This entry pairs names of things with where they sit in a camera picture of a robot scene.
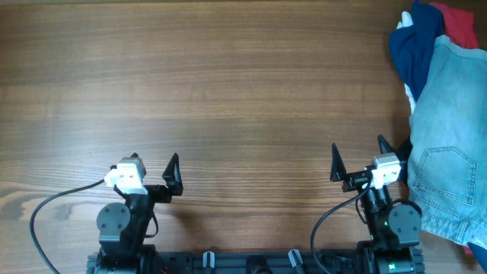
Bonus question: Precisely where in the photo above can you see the red garment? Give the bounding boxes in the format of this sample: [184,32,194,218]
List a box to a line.
[431,2,479,49]

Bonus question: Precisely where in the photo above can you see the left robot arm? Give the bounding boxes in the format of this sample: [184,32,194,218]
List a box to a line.
[86,153,183,274]

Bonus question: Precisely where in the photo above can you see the black garment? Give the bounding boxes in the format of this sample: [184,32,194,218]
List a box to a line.
[396,137,412,183]

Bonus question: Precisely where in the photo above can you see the left black camera cable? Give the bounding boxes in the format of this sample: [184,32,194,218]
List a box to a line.
[30,178,107,274]

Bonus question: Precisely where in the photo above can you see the navy blue garment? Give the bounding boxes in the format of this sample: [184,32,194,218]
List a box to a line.
[389,1,444,101]

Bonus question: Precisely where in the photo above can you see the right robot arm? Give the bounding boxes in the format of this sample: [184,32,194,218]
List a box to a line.
[323,135,425,273]

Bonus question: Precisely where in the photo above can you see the black camera cable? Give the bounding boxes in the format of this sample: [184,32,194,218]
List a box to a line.
[30,178,107,274]
[310,178,374,274]

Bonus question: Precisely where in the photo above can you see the light blue denim shorts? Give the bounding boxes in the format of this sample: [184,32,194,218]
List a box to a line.
[407,36,486,247]

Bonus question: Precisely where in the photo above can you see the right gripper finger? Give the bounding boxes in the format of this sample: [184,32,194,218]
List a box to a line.
[377,135,396,155]
[330,142,347,182]

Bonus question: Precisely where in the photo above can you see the right black camera cable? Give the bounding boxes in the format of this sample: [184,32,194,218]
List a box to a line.
[310,178,374,274]

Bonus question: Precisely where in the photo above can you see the white garment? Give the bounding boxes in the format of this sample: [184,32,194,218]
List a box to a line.
[396,11,415,113]

